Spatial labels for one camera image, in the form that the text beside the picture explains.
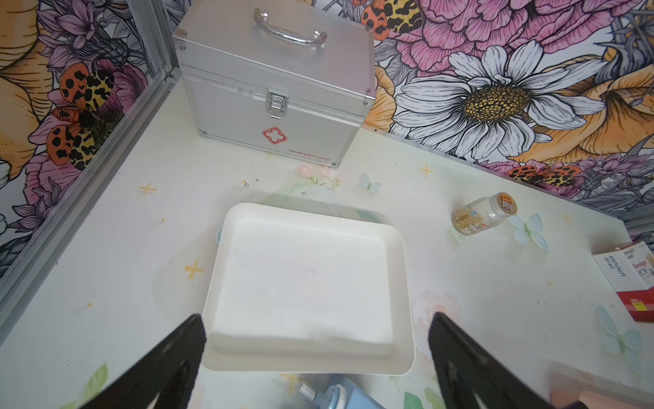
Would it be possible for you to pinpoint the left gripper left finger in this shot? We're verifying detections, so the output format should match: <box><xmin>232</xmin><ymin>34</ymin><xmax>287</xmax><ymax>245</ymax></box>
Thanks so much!
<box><xmin>83</xmin><ymin>314</ymin><xmax>206</xmax><ymax>408</ymax></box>

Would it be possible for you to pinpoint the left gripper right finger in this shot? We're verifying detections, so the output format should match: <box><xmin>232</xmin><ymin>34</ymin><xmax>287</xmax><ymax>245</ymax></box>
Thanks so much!
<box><xmin>429</xmin><ymin>312</ymin><xmax>551</xmax><ymax>408</ymax></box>

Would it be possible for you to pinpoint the blue sharpener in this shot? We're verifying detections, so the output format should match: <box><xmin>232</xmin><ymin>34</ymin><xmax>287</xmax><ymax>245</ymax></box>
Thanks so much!
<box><xmin>299</xmin><ymin>375</ymin><xmax>384</xmax><ymax>409</ymax></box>

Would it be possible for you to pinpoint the red white cardboard box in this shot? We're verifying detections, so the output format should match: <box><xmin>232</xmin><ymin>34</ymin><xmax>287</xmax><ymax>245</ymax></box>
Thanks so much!
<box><xmin>593</xmin><ymin>241</ymin><xmax>653</xmax><ymax>323</ymax></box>

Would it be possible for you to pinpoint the pink rectangular tray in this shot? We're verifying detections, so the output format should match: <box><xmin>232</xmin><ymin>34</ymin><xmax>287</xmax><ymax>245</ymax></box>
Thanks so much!
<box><xmin>550</xmin><ymin>390</ymin><xmax>653</xmax><ymax>409</ymax></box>

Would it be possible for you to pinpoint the white rectangular tray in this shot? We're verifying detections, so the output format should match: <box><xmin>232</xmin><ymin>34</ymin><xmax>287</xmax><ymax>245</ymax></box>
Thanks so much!
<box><xmin>202</xmin><ymin>203</ymin><xmax>416</xmax><ymax>376</ymax></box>

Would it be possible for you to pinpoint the small glass bottle brown cap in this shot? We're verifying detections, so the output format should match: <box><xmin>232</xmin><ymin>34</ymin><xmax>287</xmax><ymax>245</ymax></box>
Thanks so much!
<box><xmin>451</xmin><ymin>192</ymin><xmax>518</xmax><ymax>236</ymax></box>

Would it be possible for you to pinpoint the silver aluminium first aid case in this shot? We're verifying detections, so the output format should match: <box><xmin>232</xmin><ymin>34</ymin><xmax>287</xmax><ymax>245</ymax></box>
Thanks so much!
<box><xmin>173</xmin><ymin>1</ymin><xmax>376</xmax><ymax>168</ymax></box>

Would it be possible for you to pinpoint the left aluminium corner post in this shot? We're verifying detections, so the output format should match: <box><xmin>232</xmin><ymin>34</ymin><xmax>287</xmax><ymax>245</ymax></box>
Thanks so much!
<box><xmin>1</xmin><ymin>0</ymin><xmax>190</xmax><ymax>337</ymax></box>

